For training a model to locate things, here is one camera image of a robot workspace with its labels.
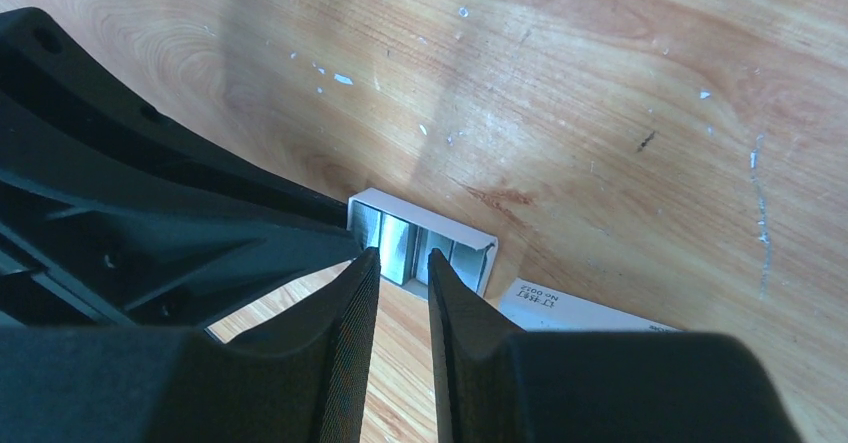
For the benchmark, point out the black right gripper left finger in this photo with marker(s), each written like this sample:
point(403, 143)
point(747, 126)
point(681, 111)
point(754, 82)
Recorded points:
point(300, 376)

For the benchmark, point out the white staple box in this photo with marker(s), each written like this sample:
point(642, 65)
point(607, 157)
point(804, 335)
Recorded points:
point(534, 307)

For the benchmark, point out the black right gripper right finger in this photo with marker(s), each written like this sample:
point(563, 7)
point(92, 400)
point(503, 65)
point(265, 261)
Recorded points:
point(495, 382)

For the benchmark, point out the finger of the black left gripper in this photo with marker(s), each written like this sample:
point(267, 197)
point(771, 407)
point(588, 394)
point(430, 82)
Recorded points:
point(49, 73)
point(127, 249)

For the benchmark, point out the grey staple strips tray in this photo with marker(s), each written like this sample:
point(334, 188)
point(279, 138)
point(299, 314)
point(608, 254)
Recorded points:
point(405, 234)

